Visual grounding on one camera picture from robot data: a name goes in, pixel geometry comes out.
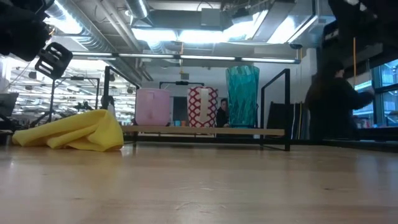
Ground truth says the teal plastic tumbler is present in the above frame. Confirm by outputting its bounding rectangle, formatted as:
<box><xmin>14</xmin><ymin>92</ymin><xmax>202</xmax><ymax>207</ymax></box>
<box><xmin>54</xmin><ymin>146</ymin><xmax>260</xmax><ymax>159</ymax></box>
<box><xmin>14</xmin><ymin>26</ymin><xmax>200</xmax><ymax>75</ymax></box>
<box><xmin>225</xmin><ymin>64</ymin><xmax>261</xmax><ymax>129</ymax></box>

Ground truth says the pink mug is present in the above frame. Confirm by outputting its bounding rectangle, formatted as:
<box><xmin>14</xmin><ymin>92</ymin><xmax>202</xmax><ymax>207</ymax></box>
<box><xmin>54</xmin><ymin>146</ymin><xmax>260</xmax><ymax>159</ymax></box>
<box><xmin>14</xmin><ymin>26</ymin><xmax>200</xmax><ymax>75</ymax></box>
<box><xmin>134</xmin><ymin>87</ymin><xmax>172</xmax><ymax>127</ymax></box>

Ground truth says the long white light bar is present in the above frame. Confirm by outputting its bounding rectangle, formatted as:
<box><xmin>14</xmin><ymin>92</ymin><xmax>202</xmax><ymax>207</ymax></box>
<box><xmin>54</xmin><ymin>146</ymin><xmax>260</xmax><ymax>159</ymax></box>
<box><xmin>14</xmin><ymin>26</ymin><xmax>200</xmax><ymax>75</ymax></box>
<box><xmin>70</xmin><ymin>51</ymin><xmax>302</xmax><ymax>65</ymax></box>

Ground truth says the wooden shelf black metal frame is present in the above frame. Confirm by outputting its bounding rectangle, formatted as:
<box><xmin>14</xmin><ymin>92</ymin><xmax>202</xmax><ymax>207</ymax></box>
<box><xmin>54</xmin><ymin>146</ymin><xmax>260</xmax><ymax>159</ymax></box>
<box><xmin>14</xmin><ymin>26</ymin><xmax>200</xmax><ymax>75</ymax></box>
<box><xmin>102</xmin><ymin>65</ymin><xmax>292</xmax><ymax>152</ymax></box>

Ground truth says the yellow cloth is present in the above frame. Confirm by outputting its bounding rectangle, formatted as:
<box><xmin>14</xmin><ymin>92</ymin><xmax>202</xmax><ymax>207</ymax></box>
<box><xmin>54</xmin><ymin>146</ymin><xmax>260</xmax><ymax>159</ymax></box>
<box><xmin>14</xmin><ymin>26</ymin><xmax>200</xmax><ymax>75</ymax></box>
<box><xmin>11</xmin><ymin>108</ymin><xmax>125</xmax><ymax>153</ymax></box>

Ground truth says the black flat panel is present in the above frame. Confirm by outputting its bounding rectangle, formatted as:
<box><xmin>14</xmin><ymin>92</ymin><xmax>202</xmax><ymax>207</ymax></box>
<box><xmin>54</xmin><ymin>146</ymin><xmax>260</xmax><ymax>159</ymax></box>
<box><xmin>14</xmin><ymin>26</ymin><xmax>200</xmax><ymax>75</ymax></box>
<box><xmin>267</xmin><ymin>101</ymin><xmax>304</xmax><ymax>140</ymax></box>

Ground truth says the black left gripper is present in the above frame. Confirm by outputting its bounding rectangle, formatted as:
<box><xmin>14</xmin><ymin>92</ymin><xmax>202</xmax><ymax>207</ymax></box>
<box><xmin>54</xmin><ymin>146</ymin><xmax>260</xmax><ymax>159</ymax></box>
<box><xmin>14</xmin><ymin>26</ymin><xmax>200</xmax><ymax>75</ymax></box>
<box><xmin>0</xmin><ymin>0</ymin><xmax>74</xmax><ymax>80</ymax></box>

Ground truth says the red white patterned mug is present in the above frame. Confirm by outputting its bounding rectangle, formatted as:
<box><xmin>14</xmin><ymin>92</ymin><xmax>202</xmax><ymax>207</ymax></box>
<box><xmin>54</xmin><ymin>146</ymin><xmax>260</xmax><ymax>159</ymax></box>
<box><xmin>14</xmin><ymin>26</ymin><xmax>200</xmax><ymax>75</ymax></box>
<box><xmin>187</xmin><ymin>86</ymin><xmax>220</xmax><ymax>129</ymax></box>

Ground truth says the person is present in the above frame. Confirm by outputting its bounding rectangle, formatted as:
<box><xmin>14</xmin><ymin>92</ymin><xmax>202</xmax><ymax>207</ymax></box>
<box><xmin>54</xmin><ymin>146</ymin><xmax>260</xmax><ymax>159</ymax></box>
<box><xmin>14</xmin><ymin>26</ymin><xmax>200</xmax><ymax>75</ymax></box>
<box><xmin>99</xmin><ymin>95</ymin><xmax>116</xmax><ymax>118</ymax></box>
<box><xmin>215</xmin><ymin>98</ymin><xmax>231</xmax><ymax>129</ymax></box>
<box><xmin>303</xmin><ymin>58</ymin><xmax>376</xmax><ymax>141</ymax></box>

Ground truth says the black tripod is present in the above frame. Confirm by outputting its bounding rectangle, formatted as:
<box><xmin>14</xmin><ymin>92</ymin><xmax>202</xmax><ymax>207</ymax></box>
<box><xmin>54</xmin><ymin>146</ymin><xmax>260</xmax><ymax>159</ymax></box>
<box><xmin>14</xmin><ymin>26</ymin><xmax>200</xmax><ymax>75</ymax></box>
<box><xmin>29</xmin><ymin>77</ymin><xmax>68</xmax><ymax>127</ymax></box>

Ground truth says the black metal frame stand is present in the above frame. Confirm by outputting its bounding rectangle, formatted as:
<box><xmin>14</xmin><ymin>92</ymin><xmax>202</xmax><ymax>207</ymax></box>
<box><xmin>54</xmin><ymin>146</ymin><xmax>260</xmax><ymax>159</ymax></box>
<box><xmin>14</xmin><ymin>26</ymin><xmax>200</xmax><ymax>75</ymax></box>
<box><xmin>158</xmin><ymin>80</ymin><xmax>205</xmax><ymax>91</ymax></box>

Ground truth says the thin orange hanging cable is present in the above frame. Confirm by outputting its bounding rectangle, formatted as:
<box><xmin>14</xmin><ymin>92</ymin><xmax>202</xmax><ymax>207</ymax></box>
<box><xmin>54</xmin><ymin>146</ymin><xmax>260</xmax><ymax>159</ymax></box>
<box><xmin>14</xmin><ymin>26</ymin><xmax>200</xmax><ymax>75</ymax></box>
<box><xmin>352</xmin><ymin>36</ymin><xmax>358</xmax><ymax>88</ymax></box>

